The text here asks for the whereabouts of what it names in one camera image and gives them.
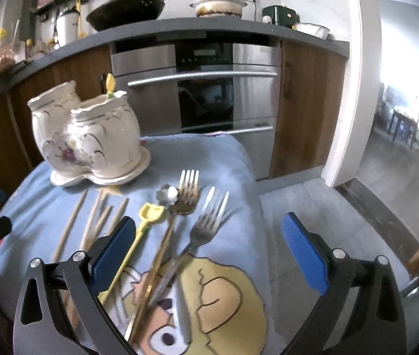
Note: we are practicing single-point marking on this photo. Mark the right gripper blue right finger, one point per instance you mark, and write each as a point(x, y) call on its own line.
point(376, 324)

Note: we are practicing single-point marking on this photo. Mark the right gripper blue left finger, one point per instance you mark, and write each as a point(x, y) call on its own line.
point(41, 325)

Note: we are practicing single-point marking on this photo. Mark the silver fork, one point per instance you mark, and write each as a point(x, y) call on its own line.
point(203, 231)

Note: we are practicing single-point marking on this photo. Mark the gold fork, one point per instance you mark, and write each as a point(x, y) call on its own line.
point(188, 196)

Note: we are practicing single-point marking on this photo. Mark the dark green kitchen appliance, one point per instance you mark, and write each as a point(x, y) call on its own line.
point(280, 16)

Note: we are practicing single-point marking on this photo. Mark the wooden chopstick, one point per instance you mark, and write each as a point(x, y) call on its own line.
point(118, 216)
point(98, 228)
point(91, 217)
point(68, 227)

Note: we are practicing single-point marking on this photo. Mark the yellow tulip plastic pick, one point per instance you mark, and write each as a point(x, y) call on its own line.
point(149, 214)

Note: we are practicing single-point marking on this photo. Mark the white ceramic double utensil holder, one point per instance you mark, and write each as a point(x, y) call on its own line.
point(97, 139)

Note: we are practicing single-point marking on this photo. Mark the blue cartoon cloth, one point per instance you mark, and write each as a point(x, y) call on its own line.
point(225, 282)

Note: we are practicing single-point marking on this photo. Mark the yellow pick in holder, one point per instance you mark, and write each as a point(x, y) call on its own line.
point(110, 85)

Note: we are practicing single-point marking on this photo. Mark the white travel tumbler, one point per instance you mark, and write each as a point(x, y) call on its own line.
point(67, 26)

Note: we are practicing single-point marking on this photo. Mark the stainless steel built-in oven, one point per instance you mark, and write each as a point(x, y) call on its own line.
point(205, 86)

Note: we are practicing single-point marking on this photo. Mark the white stained casserole pot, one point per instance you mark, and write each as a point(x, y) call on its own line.
point(218, 8)

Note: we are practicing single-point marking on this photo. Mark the black wall spice shelf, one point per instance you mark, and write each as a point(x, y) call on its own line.
point(59, 1)

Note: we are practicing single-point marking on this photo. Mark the black wok with wooden handle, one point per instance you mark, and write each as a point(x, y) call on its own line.
point(117, 13)

